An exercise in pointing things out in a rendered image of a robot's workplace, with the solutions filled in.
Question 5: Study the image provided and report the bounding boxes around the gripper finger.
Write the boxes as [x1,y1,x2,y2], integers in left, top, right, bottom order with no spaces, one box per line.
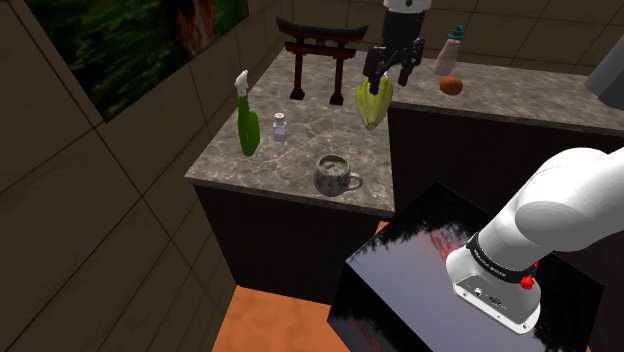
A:
[362,46,392,96]
[397,37,426,87]

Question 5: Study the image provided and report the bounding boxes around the pink bottle with teal cap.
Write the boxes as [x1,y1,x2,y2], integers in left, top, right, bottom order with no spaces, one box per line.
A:
[432,25,466,77]

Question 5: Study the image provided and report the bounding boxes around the orange fruit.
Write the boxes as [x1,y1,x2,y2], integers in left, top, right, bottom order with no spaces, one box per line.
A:
[439,75,464,97]

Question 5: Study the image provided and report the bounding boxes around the red and black torii model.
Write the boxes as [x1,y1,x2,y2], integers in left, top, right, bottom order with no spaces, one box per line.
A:
[275,15,370,107]

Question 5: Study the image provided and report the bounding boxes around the small grey shaker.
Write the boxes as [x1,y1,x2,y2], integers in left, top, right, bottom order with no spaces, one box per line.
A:
[272,111,289,144]

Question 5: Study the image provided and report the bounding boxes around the grey speckled mug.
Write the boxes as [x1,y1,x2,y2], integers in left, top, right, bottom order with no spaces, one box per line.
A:
[313,153,364,198]

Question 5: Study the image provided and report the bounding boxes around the green bottle with white top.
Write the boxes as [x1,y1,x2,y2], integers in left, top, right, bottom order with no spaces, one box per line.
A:
[233,69,262,158]

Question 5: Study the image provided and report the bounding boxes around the dark kitchen counter cabinet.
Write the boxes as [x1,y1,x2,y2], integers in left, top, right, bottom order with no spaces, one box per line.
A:
[184,46,624,352]

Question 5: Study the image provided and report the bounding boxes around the green and orange wall picture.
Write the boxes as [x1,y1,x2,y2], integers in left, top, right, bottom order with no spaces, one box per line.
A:
[24,0,250,124]

